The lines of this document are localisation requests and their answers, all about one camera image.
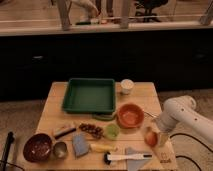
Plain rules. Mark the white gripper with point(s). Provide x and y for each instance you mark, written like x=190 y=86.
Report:
x=163 y=127

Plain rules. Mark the orange red apple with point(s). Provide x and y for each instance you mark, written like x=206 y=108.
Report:
x=151 y=138

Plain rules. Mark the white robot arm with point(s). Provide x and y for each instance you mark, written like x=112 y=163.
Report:
x=182 y=109

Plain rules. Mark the light green cup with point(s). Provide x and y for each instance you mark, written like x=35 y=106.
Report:
x=111 y=131

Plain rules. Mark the white paper cup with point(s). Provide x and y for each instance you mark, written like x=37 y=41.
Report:
x=127 y=86

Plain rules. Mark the small metal cup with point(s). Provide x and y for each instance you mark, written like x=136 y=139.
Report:
x=60 y=150

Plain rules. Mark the metal spoon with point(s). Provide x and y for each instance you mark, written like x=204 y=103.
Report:
x=149 y=114

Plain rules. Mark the orange bowl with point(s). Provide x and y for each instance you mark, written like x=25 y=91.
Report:
x=130 y=116

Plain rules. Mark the grey cloth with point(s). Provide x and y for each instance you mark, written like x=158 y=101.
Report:
x=135 y=165

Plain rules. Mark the green cucumber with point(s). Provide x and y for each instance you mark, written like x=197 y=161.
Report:
x=103 y=117

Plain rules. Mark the yellow banana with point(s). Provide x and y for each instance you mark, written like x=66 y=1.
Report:
x=102 y=148

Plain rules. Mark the blue sponge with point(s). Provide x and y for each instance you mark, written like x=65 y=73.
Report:
x=80 y=145

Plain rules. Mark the green plastic tray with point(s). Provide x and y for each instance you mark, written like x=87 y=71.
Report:
x=90 y=95

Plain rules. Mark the wooden black eraser block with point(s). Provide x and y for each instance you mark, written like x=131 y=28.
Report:
x=63 y=130

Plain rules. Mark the dark red bowl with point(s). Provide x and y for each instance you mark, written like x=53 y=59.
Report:
x=38 y=148

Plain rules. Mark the black office chair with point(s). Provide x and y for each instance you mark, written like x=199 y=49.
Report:
x=144 y=9

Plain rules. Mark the black pole stand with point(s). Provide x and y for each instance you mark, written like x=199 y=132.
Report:
x=4 y=158

